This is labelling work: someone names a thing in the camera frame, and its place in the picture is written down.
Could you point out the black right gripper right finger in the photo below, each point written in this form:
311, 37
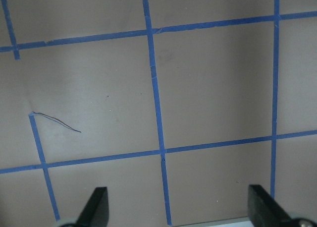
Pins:
264, 211

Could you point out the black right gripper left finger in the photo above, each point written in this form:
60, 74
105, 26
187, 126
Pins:
96, 210

